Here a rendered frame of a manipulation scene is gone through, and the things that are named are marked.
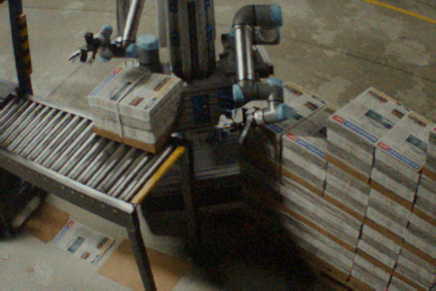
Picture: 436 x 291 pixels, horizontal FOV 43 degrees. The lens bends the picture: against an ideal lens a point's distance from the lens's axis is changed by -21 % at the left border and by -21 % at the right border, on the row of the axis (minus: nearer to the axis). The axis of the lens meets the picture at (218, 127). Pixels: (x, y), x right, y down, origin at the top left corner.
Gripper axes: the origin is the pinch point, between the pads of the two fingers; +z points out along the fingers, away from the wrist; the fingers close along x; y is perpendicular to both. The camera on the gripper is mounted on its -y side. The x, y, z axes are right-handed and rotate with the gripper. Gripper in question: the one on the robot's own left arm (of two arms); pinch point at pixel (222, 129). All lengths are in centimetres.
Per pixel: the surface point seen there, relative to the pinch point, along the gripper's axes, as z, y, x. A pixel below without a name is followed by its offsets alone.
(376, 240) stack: -71, -63, -25
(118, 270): 78, -69, 2
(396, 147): -94, -24, 2
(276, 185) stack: -10.6, -25.0, -26.8
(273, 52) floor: 87, 104, -189
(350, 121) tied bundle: -69, -8, 1
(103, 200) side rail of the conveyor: 23, -35, 57
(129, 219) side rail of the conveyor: 13, -44, 51
